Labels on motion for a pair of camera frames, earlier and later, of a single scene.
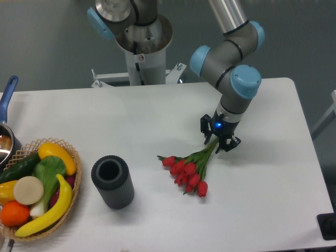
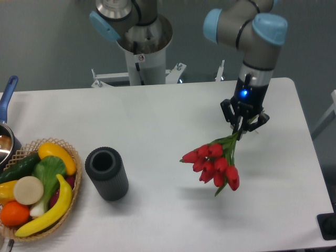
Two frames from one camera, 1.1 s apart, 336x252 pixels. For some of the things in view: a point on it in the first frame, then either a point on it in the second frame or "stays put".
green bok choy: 48,169 stays put
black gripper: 222,129 -> 248,99
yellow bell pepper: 7,195 stays put
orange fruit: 13,213 stays put
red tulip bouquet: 189,170 -> 214,161
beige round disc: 28,190 stays put
